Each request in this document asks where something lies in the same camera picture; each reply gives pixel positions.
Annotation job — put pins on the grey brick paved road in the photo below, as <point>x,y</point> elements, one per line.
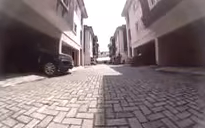
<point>100,100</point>

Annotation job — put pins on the dark car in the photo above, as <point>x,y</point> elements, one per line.
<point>55,63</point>

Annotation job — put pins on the row of buildings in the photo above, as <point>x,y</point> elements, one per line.
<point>33,23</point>
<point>163,30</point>

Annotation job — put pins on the pale concrete driveway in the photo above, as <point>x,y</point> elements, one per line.
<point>13,80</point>

